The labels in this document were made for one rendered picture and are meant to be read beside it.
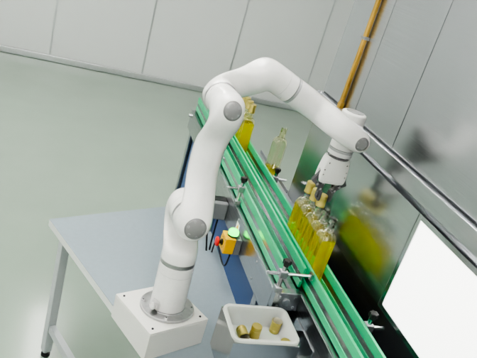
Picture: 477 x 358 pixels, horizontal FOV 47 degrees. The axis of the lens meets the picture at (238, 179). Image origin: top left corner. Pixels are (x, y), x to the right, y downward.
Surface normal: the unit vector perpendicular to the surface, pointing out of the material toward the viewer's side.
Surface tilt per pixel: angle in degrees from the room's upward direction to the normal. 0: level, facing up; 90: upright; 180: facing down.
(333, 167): 91
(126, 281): 0
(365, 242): 90
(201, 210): 58
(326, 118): 74
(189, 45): 90
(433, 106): 90
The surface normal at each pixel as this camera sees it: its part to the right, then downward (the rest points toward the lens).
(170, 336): 0.60, 0.47
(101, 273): 0.27, -0.88
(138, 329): -0.75, 0.06
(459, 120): -0.94, -0.15
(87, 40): 0.22, 0.45
